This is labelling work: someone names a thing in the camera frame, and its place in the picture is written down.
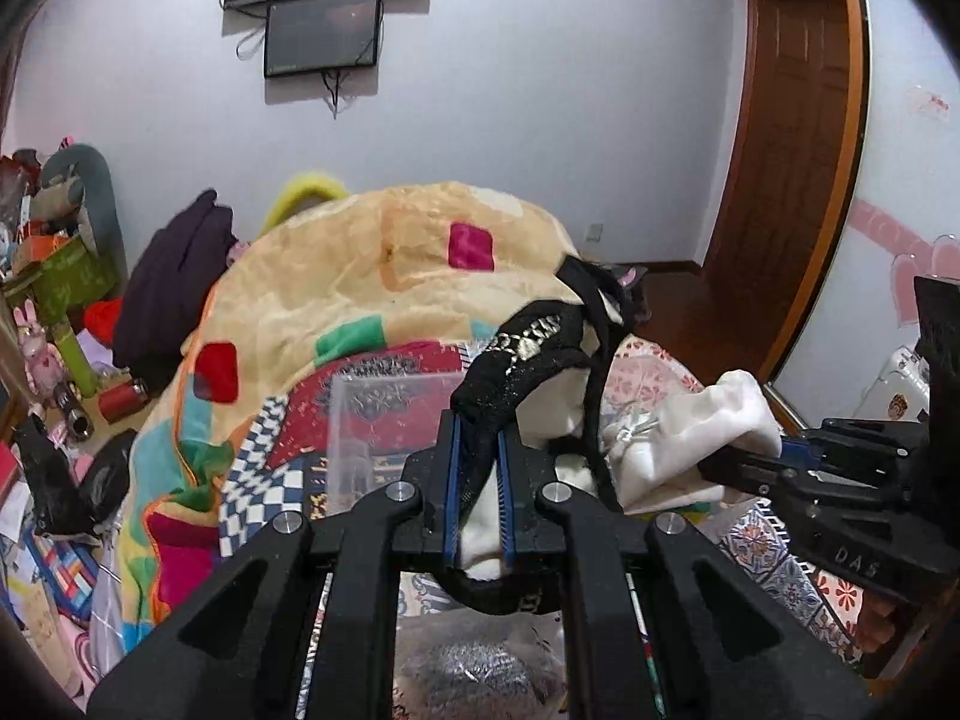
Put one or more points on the green storage box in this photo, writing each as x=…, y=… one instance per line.
x=70, y=277

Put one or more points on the white soft cloth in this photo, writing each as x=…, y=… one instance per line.
x=654, y=457

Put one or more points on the pink rabbit toy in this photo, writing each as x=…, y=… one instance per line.
x=44, y=367

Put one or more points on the grey plush toy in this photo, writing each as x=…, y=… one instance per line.
x=76, y=192

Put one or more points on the grey backpack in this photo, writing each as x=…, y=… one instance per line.
x=631, y=280

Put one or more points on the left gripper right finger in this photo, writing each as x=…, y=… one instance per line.
x=658, y=622

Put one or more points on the small wall monitor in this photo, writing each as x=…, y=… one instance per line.
x=307, y=36

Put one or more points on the red plush item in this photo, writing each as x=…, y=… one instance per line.
x=100, y=319

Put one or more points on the yellow chair back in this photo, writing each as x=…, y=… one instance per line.
x=301, y=192

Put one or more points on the patchwork patterned bedsheet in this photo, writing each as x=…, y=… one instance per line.
x=282, y=465

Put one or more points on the red thermos bottle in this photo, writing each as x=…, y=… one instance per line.
x=122, y=400

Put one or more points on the bagged grey knit item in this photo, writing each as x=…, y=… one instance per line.
x=463, y=664

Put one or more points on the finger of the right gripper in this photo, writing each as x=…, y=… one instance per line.
x=837, y=441
x=752, y=473

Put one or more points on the wooden door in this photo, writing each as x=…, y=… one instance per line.
x=798, y=140

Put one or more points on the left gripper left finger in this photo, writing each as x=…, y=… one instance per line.
x=300, y=622

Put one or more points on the clear plastic storage bin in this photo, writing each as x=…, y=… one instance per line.
x=375, y=423

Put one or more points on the green bottle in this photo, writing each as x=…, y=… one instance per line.
x=80, y=371

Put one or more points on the black plastic bag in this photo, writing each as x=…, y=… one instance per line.
x=63, y=508

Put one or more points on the dark purple garment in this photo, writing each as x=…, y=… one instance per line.
x=166, y=293

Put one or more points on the beige fleece blanket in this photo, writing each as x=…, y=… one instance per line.
x=438, y=262

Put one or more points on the black strap white bag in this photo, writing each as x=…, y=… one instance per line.
x=542, y=372

